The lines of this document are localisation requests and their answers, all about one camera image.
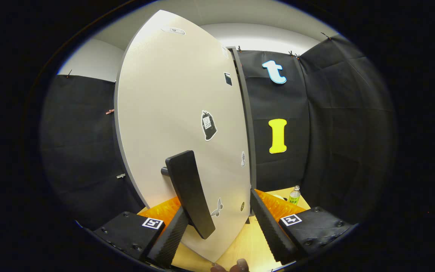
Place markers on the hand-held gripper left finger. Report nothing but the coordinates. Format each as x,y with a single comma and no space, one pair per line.
172,238

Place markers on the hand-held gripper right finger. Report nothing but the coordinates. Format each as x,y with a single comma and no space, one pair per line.
268,230

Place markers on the green drink bottle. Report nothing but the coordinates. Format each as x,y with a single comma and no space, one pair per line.
294,196

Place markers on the silver cloth clip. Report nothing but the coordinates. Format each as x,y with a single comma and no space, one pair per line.
121,175

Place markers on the black backdrop cloth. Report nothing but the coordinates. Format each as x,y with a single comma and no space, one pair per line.
334,132

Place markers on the reddish cloth clip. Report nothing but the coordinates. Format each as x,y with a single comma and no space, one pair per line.
110,111

